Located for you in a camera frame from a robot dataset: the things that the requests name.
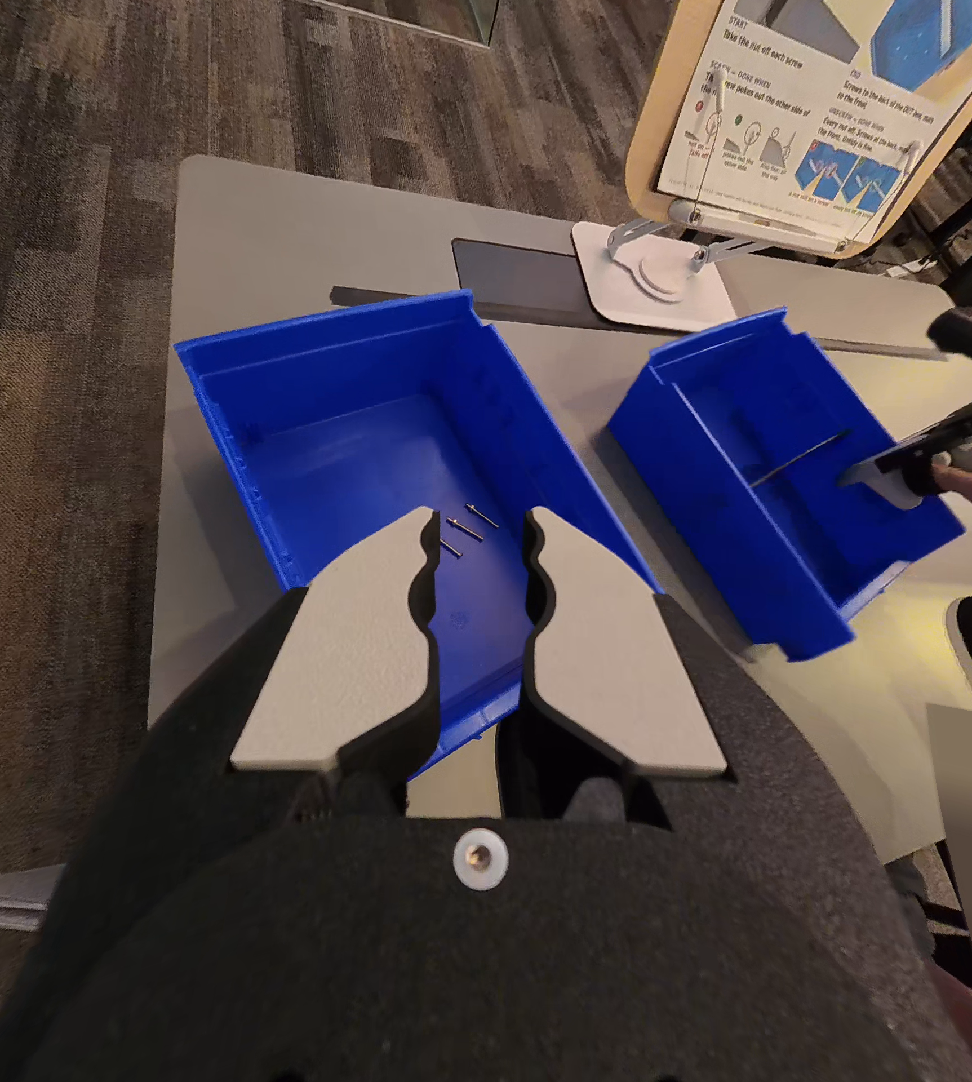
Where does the white board stand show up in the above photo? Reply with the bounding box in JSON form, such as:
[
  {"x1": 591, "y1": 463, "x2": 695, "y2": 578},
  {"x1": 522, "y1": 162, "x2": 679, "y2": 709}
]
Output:
[{"x1": 572, "y1": 215, "x2": 854, "y2": 332}]

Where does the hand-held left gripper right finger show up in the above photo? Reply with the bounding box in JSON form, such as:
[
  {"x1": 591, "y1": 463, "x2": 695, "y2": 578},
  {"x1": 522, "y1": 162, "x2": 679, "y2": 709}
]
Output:
[{"x1": 521, "y1": 505, "x2": 729, "y2": 819}]

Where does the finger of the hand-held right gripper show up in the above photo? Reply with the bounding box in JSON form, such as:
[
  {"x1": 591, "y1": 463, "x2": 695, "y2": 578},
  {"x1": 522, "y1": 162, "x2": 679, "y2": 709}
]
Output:
[{"x1": 838, "y1": 459, "x2": 928, "y2": 512}]

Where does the blue bin with divider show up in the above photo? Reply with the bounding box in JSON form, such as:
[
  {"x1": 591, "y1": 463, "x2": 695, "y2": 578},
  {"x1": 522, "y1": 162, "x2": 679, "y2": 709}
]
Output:
[{"x1": 606, "y1": 306, "x2": 967, "y2": 663}]

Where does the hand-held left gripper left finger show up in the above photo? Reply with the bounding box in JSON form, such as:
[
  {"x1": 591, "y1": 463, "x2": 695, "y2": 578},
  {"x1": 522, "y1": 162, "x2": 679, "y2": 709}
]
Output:
[{"x1": 229, "y1": 505, "x2": 445, "y2": 817}]

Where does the wooden instruction board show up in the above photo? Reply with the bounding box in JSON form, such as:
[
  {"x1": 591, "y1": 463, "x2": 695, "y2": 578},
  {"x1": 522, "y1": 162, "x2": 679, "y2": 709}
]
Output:
[{"x1": 625, "y1": 0, "x2": 972, "y2": 261}]

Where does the blue plastic bin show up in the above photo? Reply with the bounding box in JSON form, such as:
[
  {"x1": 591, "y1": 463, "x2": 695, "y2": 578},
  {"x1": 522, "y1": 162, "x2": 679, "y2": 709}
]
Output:
[{"x1": 173, "y1": 289, "x2": 664, "y2": 781}]

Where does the black desk cable hatch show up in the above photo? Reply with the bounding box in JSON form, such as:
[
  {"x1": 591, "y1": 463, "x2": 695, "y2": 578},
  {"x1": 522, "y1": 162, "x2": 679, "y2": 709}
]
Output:
[{"x1": 450, "y1": 238, "x2": 592, "y2": 307}]

